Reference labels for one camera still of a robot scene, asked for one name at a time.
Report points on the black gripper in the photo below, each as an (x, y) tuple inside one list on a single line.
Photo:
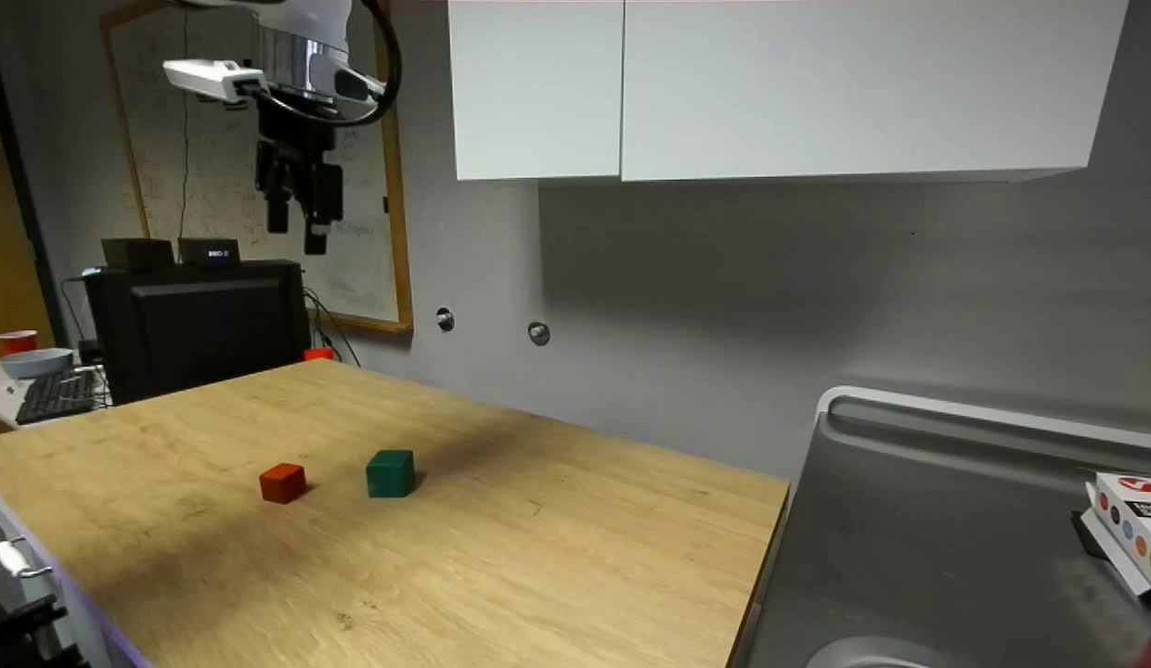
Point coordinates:
[(293, 172)]

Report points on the orange red block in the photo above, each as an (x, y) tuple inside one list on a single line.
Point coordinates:
[(283, 485)]

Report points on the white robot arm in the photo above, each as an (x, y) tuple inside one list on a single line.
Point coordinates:
[(306, 90)]

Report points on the dark green blue block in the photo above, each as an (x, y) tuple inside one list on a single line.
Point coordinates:
[(392, 473)]

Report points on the black computer monitor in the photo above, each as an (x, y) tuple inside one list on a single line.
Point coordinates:
[(194, 325)]

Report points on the black keyboard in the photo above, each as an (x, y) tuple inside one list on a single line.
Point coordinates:
[(56, 393)]

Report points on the red cup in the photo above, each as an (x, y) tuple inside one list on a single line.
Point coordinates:
[(18, 342)]

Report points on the stainless steel sink counter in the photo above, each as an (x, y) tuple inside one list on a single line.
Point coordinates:
[(949, 535)]

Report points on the colourful card box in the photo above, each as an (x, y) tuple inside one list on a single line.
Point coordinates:
[(1123, 511)]

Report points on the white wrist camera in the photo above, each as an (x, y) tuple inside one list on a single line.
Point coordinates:
[(217, 79)]

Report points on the round wall socket far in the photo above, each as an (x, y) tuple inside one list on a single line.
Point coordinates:
[(444, 316)]

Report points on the round wall socket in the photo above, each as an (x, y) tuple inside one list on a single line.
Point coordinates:
[(444, 316), (540, 331)]

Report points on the round wall socket near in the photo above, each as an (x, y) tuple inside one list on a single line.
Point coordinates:
[(540, 331)]

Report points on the white wall cabinet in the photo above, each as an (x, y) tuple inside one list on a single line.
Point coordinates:
[(695, 90)]

